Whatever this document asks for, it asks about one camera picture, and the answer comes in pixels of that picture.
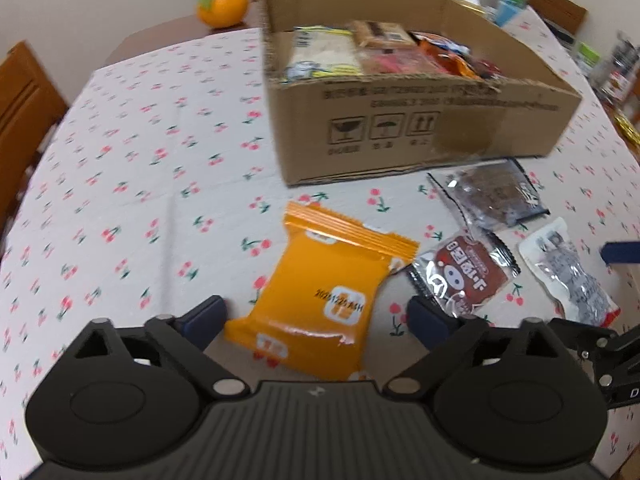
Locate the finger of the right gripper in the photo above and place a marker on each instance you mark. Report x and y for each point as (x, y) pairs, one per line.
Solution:
(621, 252)

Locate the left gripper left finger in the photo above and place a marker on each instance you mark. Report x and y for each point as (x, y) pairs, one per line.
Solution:
(181, 342)

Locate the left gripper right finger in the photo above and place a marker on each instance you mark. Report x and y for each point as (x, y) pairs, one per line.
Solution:
(448, 341)

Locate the white clear vacuum snack pack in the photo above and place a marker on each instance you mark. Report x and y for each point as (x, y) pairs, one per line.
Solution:
(552, 257)

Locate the small brown pig snack packet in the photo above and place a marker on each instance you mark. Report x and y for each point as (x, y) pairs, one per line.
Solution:
(463, 272)

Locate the dark clear jerky pouch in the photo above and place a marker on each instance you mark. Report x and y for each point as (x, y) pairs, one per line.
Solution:
(493, 195)

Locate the orange snack packet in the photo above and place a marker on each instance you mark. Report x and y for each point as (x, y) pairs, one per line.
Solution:
(314, 313)

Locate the brown orange crinkled snack bag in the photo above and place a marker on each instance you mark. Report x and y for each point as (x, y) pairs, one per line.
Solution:
(451, 62)

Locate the white small fish snack pouch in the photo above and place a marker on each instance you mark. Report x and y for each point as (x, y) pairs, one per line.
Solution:
(442, 42)

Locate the pink red snack packet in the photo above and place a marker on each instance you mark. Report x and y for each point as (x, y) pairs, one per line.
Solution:
(402, 62)

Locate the yellow blue fish strip pack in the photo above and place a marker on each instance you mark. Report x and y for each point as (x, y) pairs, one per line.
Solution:
(320, 52)

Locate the clear cracker pack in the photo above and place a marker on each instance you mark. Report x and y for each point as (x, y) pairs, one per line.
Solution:
(380, 35)

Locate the black red bull snack packet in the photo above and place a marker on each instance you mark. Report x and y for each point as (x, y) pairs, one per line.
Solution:
(484, 69)

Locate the gold foil candies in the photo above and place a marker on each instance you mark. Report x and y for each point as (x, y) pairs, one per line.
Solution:
(626, 129)

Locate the cherry print tablecloth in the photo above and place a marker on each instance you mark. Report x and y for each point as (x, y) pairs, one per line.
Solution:
(161, 188)

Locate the glass jar with pens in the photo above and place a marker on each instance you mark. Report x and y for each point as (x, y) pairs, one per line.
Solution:
(612, 76)

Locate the green lid bottle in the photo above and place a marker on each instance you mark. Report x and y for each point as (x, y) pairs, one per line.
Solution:
(585, 55)

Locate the right wooden chair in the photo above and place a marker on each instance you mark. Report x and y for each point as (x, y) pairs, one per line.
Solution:
(563, 13)

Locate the wooden chair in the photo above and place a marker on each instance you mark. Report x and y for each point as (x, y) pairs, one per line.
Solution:
(563, 13)
(30, 106)

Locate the light blue box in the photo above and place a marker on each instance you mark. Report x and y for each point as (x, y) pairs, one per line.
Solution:
(505, 11)

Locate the open cardboard box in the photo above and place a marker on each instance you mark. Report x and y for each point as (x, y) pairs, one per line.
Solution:
(360, 126)

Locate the left wooden chair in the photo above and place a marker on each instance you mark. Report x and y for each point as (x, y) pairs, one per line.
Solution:
(30, 106)

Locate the orange with green leaf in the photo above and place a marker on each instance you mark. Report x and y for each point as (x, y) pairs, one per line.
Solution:
(220, 14)

